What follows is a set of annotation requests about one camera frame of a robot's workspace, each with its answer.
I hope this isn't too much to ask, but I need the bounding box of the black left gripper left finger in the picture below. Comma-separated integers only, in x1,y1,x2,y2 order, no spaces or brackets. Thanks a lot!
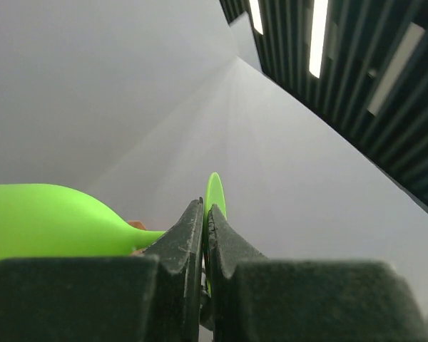
0,199,203,341

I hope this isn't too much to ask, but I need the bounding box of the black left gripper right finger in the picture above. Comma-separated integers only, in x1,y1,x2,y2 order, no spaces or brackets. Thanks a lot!
205,206,428,341

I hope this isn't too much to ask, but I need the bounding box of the green wine glass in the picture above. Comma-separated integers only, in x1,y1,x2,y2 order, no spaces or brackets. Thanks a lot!
0,172,228,296

